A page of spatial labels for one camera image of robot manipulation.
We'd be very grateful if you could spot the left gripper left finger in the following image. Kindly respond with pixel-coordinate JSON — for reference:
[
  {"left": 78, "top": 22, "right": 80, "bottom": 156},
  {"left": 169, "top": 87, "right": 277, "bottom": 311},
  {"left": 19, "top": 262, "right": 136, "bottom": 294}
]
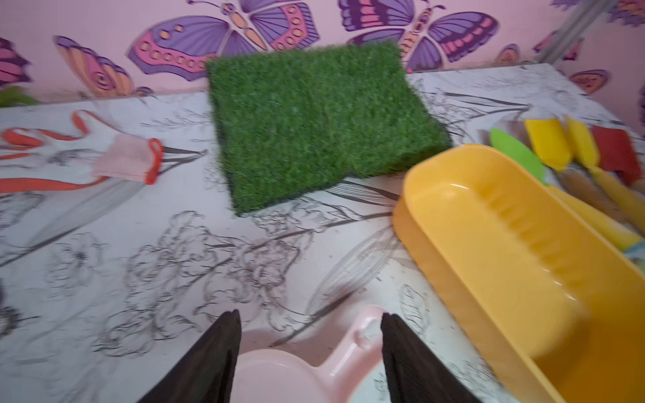
[{"left": 139, "top": 310, "right": 242, "bottom": 403}]

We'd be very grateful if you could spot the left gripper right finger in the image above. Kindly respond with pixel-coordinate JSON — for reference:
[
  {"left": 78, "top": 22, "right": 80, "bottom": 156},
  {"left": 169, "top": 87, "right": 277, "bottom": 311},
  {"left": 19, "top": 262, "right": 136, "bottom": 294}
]
[{"left": 381, "top": 312, "right": 479, "bottom": 403}]

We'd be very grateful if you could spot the yellow plastic storage box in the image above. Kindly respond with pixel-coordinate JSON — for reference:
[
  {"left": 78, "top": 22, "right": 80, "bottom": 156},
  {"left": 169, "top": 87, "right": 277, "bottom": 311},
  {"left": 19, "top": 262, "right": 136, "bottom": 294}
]
[{"left": 392, "top": 144, "right": 644, "bottom": 402}]

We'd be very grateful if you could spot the green shovel yellow handle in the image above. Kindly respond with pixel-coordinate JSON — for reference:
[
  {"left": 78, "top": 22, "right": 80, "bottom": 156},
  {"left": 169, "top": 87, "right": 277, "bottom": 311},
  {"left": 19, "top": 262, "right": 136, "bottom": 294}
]
[{"left": 490, "top": 129, "right": 644, "bottom": 253}]

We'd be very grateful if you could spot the yellow shovel wooden handle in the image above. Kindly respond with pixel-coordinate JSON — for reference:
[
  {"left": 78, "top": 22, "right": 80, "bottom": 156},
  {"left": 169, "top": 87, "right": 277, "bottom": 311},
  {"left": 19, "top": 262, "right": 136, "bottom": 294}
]
[{"left": 524, "top": 119, "right": 628, "bottom": 224}]

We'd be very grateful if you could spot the red shovel wooden handle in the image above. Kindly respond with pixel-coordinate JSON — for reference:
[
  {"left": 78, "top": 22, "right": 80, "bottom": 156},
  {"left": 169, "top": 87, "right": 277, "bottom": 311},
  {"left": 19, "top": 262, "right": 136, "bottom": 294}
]
[{"left": 591, "top": 125, "right": 644, "bottom": 195}]

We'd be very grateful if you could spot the pink plastic dustpan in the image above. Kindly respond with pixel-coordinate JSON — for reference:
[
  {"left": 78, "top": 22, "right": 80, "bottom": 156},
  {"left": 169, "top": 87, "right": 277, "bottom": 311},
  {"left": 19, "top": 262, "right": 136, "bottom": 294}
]
[{"left": 230, "top": 306, "right": 386, "bottom": 402}]

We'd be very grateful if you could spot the green artificial grass mat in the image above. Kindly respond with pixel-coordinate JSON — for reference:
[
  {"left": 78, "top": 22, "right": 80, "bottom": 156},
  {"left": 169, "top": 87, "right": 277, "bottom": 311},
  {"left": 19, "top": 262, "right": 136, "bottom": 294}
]
[{"left": 207, "top": 42, "right": 451, "bottom": 215}]

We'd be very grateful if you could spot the red white gardening glove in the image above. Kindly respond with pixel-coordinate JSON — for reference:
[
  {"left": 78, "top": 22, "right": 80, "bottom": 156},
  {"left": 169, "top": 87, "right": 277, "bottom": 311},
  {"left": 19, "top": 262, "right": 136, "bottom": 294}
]
[{"left": 1, "top": 110, "right": 164, "bottom": 194}]

